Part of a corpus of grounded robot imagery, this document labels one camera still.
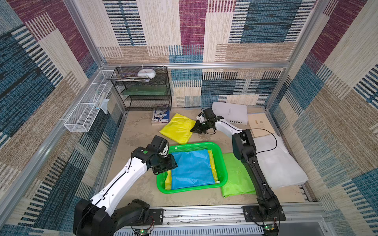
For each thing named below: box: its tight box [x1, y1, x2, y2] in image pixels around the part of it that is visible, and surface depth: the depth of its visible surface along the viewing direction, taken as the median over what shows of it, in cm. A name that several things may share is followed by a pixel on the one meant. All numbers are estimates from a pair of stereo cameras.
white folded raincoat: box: [252, 133, 309, 190], surface depth 87 cm
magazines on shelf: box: [105, 72, 151, 82], surface depth 82 cm
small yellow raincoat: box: [159, 113, 197, 145], surface depth 107 cm
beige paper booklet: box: [247, 113, 276, 138], surface depth 114 cm
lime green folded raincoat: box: [220, 152, 257, 199], surface depth 81 cm
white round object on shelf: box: [137, 68, 157, 80], surface depth 92 cm
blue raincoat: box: [171, 149, 216, 191], surface depth 85 cm
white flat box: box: [211, 101, 249, 125], surface depth 117 cm
